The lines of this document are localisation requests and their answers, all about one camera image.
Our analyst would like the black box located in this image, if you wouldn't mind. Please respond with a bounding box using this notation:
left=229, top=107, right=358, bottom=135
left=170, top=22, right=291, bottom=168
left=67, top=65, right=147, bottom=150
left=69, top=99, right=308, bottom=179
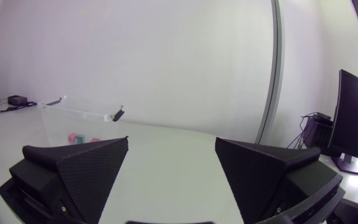
left=302, top=112, right=335, bottom=150

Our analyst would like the clear plastic container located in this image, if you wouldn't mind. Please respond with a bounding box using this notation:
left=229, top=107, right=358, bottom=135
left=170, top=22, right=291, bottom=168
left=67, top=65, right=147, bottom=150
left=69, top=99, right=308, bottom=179
left=36, top=96, right=126, bottom=147

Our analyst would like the dark screen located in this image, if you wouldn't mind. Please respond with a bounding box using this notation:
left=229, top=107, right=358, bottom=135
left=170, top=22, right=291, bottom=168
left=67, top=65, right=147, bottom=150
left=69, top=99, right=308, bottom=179
left=327, top=68, right=358, bottom=175

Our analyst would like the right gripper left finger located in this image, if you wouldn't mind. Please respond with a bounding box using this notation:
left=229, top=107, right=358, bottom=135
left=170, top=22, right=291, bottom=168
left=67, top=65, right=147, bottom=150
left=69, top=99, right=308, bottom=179
left=9, top=136, right=129, bottom=224

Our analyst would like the black power brick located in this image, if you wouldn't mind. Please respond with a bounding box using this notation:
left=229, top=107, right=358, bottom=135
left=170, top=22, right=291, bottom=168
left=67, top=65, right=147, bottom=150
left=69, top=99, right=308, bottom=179
left=7, top=95, right=28, bottom=106

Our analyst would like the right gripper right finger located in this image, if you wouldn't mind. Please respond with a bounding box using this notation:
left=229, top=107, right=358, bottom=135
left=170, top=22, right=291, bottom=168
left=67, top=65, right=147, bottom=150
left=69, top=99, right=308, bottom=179
left=214, top=137, right=344, bottom=224

